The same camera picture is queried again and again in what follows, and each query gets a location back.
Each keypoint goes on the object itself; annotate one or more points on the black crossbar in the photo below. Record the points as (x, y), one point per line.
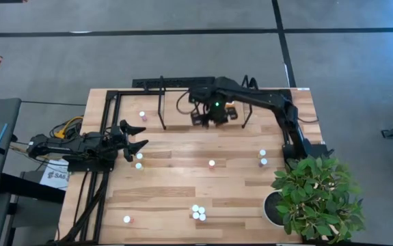
(32, 189)

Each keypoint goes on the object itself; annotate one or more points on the wooden shelf black metal legs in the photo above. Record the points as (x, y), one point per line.
(175, 112)

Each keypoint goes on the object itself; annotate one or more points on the orange medicine bottle white cap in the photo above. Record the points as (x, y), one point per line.
(262, 152)

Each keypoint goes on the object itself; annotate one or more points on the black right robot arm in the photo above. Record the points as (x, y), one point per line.
(268, 99)

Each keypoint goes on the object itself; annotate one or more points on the black perforated strip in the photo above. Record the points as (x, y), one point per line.
(169, 82)

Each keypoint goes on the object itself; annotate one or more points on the white printed paper sheet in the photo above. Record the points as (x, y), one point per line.
(54, 180)

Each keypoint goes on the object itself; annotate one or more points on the large orange medicine bottle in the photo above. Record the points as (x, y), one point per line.
(230, 103)

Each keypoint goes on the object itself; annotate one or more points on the pink medicine bottle white cap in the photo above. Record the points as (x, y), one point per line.
(126, 219)
(142, 114)
(195, 215)

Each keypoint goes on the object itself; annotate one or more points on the yellow medicine bottle white cap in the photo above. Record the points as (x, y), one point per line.
(195, 207)

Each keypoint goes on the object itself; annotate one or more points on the red medicine bottle white cap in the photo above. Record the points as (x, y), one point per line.
(211, 163)
(202, 217)

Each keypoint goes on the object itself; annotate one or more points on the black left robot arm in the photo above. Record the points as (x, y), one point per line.
(63, 147)

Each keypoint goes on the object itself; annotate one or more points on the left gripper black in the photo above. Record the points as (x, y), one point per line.
(115, 143)

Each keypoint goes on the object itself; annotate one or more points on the green potted plant white pot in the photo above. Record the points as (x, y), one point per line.
(315, 198)

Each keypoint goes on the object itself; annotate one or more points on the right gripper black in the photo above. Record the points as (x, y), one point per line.
(215, 114)

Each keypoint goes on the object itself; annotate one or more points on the purple medicine bottle white cap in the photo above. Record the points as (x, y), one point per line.
(201, 210)
(264, 161)

